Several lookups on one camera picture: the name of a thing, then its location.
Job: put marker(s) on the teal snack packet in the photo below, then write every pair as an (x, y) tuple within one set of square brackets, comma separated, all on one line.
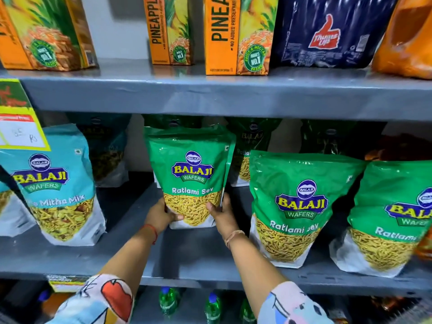
[(108, 148), (11, 215), (57, 185)]

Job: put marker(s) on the orange wrapped drink pack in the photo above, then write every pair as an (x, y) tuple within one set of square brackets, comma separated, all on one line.
[(408, 40)]

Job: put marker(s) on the green snack packet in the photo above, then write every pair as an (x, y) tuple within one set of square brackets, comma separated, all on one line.
[(388, 219), (297, 205), (190, 172), (251, 138), (325, 138), (172, 121)]

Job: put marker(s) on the person's left thumb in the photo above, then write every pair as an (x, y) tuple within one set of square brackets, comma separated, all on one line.
[(175, 218)]

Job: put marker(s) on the person's right thumb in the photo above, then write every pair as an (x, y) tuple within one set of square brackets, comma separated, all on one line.
[(213, 210)]

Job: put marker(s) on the green plastic bottle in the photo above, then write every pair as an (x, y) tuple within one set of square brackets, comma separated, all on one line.
[(247, 313), (212, 308), (168, 300)]

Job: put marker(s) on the person's right forearm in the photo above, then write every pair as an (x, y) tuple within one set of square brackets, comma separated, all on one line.
[(254, 271)]

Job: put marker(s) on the patterned white shirt sleeve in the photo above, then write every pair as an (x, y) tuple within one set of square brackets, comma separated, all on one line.
[(98, 302), (290, 305)]

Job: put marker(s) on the orange bottle with blue cap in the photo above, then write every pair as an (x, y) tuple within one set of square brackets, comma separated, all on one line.
[(54, 302)]

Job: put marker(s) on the dark blue wrapped drink pack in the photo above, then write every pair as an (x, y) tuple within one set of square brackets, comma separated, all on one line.
[(327, 33)]

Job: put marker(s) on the orange pineapple juice carton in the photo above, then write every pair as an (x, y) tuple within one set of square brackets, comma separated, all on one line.
[(236, 33), (44, 30), (170, 30)]

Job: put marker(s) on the person's left hand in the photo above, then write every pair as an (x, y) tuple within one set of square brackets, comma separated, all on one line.
[(158, 217)]

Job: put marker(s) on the grey metal shelf board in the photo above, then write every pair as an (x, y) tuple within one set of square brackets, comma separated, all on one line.
[(199, 253), (216, 94)]

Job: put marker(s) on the yellow green price tag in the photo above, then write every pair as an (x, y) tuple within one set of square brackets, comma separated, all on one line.
[(18, 118)]

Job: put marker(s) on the dark orange snack packet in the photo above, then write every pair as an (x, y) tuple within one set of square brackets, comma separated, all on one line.
[(401, 146)]

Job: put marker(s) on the person's left forearm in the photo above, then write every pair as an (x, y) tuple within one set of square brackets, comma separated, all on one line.
[(133, 258)]

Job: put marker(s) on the person's right hand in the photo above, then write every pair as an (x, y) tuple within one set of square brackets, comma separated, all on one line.
[(225, 221)]

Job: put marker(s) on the small shelf edge label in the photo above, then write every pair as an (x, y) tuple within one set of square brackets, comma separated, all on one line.
[(65, 283)]

